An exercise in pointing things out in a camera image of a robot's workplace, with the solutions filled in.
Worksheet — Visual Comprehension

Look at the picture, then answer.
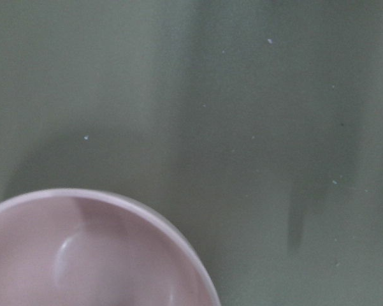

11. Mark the small pink bowl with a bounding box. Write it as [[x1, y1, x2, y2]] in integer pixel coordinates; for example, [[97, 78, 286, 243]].
[[0, 189, 220, 305]]

